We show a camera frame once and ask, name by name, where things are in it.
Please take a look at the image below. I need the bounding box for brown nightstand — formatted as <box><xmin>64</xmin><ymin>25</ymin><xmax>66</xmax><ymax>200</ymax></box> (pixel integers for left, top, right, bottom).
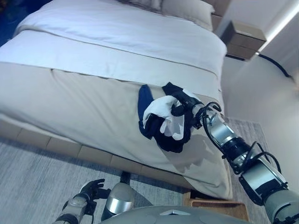
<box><xmin>219</xmin><ymin>20</ymin><xmax>267</xmax><ymax>62</ymax></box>

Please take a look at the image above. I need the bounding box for dark blue white clothing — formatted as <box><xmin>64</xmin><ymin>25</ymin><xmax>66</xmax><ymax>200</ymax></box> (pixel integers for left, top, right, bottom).
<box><xmin>137</xmin><ymin>81</ymin><xmax>204</xmax><ymax>154</ymax></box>

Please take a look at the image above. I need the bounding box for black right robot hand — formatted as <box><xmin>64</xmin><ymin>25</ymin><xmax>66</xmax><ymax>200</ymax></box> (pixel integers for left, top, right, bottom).
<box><xmin>170</xmin><ymin>90</ymin><xmax>204</xmax><ymax>117</ymax></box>

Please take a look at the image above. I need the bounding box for bed with beige cover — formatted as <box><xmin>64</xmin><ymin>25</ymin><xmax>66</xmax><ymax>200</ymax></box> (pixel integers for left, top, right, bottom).
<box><xmin>0</xmin><ymin>0</ymin><xmax>232</xmax><ymax>189</ymax></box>

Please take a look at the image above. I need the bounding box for blue garment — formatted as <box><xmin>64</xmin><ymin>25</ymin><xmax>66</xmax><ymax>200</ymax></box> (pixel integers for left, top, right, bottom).
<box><xmin>137</xmin><ymin>84</ymin><xmax>155</xmax><ymax>123</ymax></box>

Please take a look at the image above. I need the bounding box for brown wicker basket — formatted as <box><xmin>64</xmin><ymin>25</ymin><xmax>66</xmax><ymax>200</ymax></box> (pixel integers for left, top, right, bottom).
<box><xmin>183</xmin><ymin>191</ymin><xmax>248</xmax><ymax>221</ymax></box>

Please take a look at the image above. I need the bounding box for beige bedspread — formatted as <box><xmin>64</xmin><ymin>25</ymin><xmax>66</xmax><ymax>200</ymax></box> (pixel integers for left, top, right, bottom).
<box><xmin>0</xmin><ymin>61</ymin><xmax>234</xmax><ymax>200</ymax></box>

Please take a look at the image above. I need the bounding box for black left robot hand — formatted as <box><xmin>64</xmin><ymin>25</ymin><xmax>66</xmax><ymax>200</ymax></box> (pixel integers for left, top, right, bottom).
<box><xmin>80</xmin><ymin>178</ymin><xmax>112</xmax><ymax>201</ymax></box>

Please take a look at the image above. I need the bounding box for white duvet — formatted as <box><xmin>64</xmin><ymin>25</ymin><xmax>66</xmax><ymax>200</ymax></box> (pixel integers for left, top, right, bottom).
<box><xmin>0</xmin><ymin>0</ymin><xmax>228</xmax><ymax>94</ymax></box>

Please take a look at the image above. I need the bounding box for dark curved floor track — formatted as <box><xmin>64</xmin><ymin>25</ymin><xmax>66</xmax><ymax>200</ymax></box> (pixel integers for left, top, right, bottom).
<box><xmin>256</xmin><ymin>53</ymin><xmax>299</xmax><ymax>91</ymax></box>

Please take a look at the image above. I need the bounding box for large beige pillow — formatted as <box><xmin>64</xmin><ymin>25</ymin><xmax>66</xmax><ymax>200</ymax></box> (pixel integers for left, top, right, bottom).
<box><xmin>161</xmin><ymin>0</ymin><xmax>215</xmax><ymax>31</ymax></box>

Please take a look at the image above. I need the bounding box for white garment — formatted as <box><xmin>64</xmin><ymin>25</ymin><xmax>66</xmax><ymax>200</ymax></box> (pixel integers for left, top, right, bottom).
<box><xmin>142</xmin><ymin>95</ymin><xmax>185</xmax><ymax>140</ymax></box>

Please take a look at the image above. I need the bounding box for grey robot torso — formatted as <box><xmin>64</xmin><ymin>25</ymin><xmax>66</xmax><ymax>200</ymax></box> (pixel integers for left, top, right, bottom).
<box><xmin>98</xmin><ymin>205</ymin><xmax>248</xmax><ymax>224</ymax></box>

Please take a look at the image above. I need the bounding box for grey woven rug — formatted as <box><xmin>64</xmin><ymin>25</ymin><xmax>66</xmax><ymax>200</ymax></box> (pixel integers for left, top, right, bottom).
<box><xmin>0</xmin><ymin>118</ymin><xmax>269</xmax><ymax>224</ymax></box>

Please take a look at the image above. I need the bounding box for white light strip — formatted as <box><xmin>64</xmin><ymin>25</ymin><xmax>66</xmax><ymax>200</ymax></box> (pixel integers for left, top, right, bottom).
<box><xmin>256</xmin><ymin>0</ymin><xmax>299</xmax><ymax>56</ymax></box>

